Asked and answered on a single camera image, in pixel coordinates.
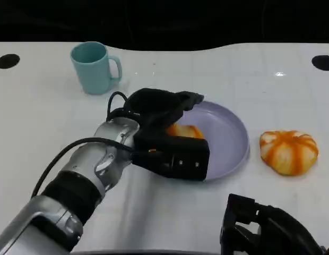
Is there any short black looped wrist cable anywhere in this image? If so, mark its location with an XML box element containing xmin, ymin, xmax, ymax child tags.
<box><xmin>106</xmin><ymin>91</ymin><xmax>141</xmax><ymax>122</ymax></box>

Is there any black table cable grommet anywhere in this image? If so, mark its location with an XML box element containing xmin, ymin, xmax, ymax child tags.
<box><xmin>0</xmin><ymin>54</ymin><xmax>21</xmax><ymax>69</ymax></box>
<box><xmin>311</xmin><ymin>55</ymin><xmax>329</xmax><ymax>71</ymax></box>

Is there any pale green mug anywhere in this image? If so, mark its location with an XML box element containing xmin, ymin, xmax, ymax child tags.
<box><xmin>70</xmin><ymin>41</ymin><xmax>123</xmax><ymax>95</ymax></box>

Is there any lilac plate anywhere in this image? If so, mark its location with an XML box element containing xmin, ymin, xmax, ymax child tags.
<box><xmin>175</xmin><ymin>100</ymin><xmax>250</xmax><ymax>183</ymax></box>

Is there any long black arm cable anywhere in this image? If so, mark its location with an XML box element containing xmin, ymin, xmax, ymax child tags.
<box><xmin>30</xmin><ymin>137</ymin><xmax>135</xmax><ymax>199</ymax></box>

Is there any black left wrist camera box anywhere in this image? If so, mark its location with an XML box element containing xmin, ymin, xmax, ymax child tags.
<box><xmin>132</xmin><ymin>124</ymin><xmax>210</xmax><ymax>182</ymax></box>

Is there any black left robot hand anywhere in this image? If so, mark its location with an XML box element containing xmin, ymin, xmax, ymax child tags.
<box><xmin>124</xmin><ymin>88</ymin><xmax>205</xmax><ymax>134</ymax></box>

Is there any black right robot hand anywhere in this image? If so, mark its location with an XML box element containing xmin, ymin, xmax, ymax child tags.
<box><xmin>220</xmin><ymin>193</ymin><xmax>327</xmax><ymax>255</ymax></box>

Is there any orange white toy bread roll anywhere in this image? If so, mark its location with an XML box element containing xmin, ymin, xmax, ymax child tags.
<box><xmin>166</xmin><ymin>123</ymin><xmax>205</xmax><ymax>140</ymax></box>
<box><xmin>259</xmin><ymin>129</ymin><xmax>319</xmax><ymax>176</ymax></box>

